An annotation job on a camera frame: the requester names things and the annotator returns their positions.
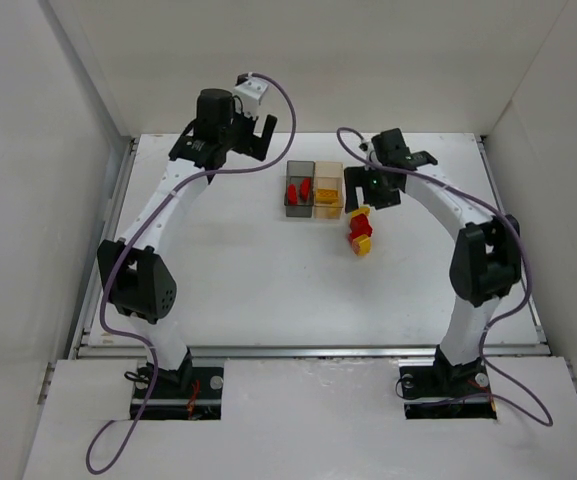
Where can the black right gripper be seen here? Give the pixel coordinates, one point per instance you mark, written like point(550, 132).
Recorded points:
point(368, 189)

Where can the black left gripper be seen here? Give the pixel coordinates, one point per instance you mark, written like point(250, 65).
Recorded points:
point(250, 138)

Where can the red yellow lego stack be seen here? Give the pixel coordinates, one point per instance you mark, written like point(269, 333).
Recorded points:
point(359, 221)
point(360, 243)

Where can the red curved lego brick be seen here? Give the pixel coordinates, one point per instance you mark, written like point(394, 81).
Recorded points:
point(305, 189)

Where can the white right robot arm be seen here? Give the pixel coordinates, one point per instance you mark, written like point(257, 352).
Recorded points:
point(485, 264)

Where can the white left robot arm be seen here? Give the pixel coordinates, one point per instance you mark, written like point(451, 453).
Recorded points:
point(136, 278)

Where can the clear tan plastic container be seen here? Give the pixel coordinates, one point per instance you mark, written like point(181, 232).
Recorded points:
point(326, 176)

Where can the smoky grey plastic container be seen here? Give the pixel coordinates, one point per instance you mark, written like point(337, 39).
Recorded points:
point(296, 171)

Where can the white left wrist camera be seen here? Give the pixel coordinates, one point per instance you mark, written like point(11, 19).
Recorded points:
point(248, 93)

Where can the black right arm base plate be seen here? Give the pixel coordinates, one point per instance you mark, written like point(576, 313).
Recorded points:
point(432, 392)

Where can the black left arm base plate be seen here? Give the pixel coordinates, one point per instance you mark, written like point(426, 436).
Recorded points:
point(192, 393)

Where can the aluminium frame rail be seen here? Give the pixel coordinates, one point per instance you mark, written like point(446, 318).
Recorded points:
point(275, 352)

